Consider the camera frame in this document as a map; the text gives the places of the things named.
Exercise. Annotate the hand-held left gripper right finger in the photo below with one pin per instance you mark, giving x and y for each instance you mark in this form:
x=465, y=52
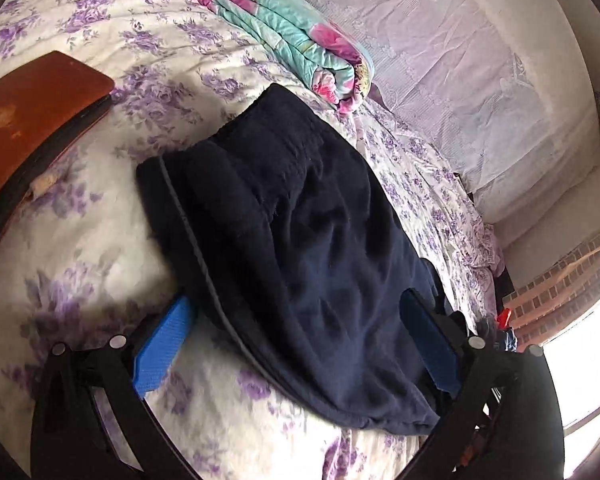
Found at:
x=430, y=350

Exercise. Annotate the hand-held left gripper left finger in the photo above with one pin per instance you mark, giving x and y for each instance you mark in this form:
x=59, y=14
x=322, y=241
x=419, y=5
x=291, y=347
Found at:
x=162, y=350

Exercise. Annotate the navy blue pants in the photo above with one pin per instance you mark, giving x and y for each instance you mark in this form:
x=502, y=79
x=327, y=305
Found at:
x=305, y=260

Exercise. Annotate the blue crumpled cloth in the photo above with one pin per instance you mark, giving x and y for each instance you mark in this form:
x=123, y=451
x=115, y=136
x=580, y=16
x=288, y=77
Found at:
x=505, y=341

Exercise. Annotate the small red object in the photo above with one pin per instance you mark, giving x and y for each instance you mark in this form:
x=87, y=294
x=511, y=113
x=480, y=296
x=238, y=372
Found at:
x=506, y=319

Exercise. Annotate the purple floral bed sheet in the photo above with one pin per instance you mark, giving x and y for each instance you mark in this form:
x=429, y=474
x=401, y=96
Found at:
x=80, y=260

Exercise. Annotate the brown wooden bed board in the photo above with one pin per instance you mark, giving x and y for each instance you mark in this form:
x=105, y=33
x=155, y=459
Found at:
x=40, y=110

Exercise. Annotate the folded colourful floral quilt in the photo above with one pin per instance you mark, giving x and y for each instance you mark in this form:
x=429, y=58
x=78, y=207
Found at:
x=290, y=35

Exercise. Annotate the white lace wall cloth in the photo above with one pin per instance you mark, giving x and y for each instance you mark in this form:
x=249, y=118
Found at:
x=455, y=85

